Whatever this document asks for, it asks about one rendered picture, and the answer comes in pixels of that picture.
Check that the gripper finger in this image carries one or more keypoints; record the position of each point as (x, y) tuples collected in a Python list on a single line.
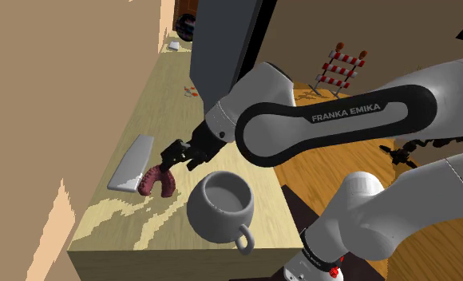
[(174, 152), (196, 160)]

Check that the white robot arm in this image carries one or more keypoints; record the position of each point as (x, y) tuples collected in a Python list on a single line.
[(371, 218)]

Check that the dark red U-shaped object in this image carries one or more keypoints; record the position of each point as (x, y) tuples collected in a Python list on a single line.
[(168, 186)]

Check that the grey flat slab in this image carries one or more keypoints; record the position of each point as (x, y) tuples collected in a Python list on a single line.
[(132, 165)]

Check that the grey mug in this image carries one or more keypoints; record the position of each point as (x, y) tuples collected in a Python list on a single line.
[(220, 218)]

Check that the small red orange object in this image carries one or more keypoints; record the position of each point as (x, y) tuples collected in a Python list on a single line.
[(189, 92)]

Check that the small white box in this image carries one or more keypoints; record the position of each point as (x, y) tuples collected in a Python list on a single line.
[(174, 46)]

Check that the tall grey cabinet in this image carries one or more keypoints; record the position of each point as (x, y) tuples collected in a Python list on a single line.
[(220, 46)]

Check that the dark sphere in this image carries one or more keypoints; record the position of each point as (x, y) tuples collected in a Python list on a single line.
[(186, 28)]

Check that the red white striped barrier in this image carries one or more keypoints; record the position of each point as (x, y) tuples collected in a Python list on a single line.
[(338, 70)]

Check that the black branching object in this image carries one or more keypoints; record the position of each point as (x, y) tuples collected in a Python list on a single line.
[(400, 155)]

